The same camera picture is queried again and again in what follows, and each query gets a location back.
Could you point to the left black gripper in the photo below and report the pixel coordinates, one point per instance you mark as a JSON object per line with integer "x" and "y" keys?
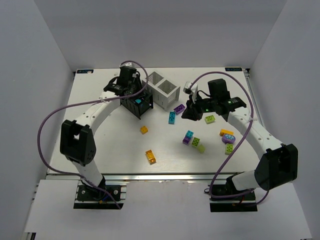
{"x": 136, "y": 89}

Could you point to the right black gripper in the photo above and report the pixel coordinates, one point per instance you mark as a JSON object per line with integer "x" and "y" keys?
{"x": 196, "y": 107}

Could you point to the purple long lego brick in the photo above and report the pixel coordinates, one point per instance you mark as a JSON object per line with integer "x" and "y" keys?
{"x": 179, "y": 109}

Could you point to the teal square lego brick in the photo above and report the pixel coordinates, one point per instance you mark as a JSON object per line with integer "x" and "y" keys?
{"x": 189, "y": 134}

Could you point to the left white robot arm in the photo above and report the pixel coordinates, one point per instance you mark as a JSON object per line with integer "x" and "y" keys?
{"x": 77, "y": 141}

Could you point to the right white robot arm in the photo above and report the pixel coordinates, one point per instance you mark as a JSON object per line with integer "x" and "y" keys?
{"x": 278, "y": 162}

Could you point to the teal long lego brick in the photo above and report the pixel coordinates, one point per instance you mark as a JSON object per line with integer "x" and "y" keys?
{"x": 172, "y": 116}

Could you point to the green lego brick upper right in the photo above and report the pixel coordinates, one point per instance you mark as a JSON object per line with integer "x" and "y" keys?
{"x": 209, "y": 119}

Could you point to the black slotted container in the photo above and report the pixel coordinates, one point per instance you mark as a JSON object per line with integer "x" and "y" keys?
{"x": 138, "y": 104}

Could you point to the white slotted container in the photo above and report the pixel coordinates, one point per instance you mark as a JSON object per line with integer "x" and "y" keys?
{"x": 165, "y": 92}

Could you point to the green lego brick centre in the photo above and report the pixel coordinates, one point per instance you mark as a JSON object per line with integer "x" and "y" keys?
{"x": 195, "y": 142}

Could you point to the orange lego brick right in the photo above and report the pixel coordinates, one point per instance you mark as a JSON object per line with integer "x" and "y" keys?
{"x": 225, "y": 132}

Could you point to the pale green lego brick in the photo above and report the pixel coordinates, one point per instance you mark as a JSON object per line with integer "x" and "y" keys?
{"x": 201, "y": 148}

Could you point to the purple paw print piece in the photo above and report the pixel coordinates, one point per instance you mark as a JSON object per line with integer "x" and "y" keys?
{"x": 228, "y": 138}

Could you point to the small orange lego brick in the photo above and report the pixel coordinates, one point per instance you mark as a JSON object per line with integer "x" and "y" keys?
{"x": 143, "y": 130}

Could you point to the green lego brick lower right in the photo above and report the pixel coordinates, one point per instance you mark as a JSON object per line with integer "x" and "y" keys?
{"x": 229, "y": 148}

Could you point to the long orange lego brick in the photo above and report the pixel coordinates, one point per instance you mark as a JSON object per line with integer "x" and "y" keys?
{"x": 150, "y": 157}

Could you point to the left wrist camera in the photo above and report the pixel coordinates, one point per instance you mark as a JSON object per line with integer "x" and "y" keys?
{"x": 128, "y": 64}

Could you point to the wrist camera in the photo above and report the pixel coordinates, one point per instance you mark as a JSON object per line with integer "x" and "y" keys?
{"x": 191, "y": 89}
{"x": 128, "y": 64}

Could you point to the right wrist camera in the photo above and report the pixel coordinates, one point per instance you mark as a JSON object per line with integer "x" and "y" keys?
{"x": 191, "y": 89}

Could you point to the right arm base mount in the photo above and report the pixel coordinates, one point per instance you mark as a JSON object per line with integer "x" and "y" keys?
{"x": 240, "y": 204}

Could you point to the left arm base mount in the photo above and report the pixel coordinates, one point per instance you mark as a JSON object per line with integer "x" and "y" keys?
{"x": 88, "y": 198}

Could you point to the aluminium rail front edge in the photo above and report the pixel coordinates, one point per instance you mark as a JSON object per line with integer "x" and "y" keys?
{"x": 146, "y": 177}

